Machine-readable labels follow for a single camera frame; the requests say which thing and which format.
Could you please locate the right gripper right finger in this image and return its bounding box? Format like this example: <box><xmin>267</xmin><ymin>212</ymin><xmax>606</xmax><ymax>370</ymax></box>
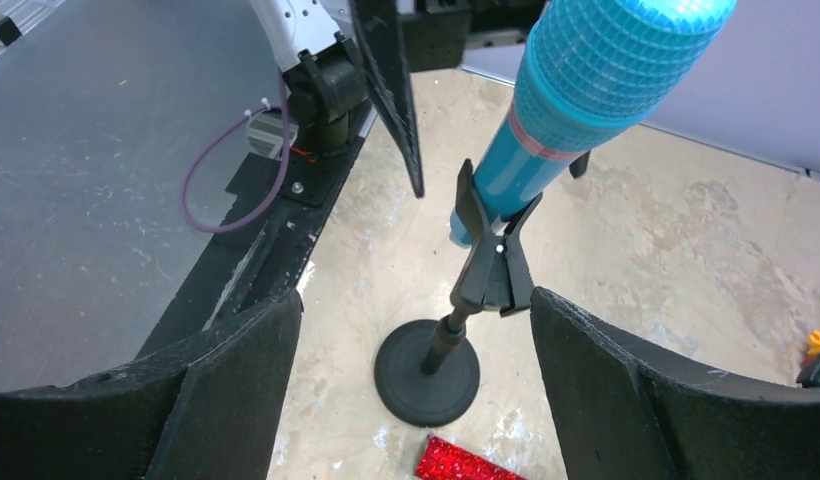
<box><xmin>530</xmin><ymin>287</ymin><xmax>820</xmax><ymax>479</ymax></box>

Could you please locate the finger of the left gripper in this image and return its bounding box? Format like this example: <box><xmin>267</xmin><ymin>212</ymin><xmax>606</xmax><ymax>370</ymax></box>
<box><xmin>349</xmin><ymin>0</ymin><xmax>425</xmax><ymax>198</ymax></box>
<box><xmin>569</xmin><ymin>151</ymin><xmax>591</xmax><ymax>179</ymax></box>

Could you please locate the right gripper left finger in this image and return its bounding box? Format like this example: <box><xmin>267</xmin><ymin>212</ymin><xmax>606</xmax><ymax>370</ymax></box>
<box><xmin>0</xmin><ymin>290</ymin><xmax>302</xmax><ymax>479</ymax></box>

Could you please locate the blue toy microphone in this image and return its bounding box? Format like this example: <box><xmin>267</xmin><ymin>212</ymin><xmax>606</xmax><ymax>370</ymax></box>
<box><xmin>474</xmin><ymin>0</ymin><xmax>737</xmax><ymax>230</ymax></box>

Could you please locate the red glitter microphone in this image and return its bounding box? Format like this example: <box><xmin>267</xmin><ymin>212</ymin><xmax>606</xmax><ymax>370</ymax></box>
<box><xmin>414</xmin><ymin>435</ymin><xmax>525</xmax><ymax>480</ymax></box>

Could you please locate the clip microphone stand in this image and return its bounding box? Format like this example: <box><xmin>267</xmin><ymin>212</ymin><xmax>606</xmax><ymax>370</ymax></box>
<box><xmin>374</xmin><ymin>160</ymin><xmax>541</xmax><ymax>428</ymax></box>

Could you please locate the tripod shock mount stand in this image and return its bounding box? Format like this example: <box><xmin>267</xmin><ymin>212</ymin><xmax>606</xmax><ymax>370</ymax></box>
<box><xmin>796</xmin><ymin>354</ymin><xmax>820</xmax><ymax>391</ymax></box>

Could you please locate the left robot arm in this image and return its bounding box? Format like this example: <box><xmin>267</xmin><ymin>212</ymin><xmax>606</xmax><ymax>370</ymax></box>
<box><xmin>251</xmin><ymin>0</ymin><xmax>548</xmax><ymax>198</ymax></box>

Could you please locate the red yellow toy block car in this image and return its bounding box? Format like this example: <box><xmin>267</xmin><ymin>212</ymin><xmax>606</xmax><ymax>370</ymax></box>
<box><xmin>800</xmin><ymin>330</ymin><xmax>820</xmax><ymax>368</ymax></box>

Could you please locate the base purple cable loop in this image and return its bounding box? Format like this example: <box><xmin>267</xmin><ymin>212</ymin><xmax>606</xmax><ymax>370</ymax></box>
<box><xmin>179</xmin><ymin>72</ymin><xmax>292</xmax><ymax>235</ymax></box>

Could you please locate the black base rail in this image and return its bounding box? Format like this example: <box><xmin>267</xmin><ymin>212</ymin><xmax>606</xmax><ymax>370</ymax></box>
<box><xmin>139</xmin><ymin>103</ymin><xmax>376</xmax><ymax>356</ymax></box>

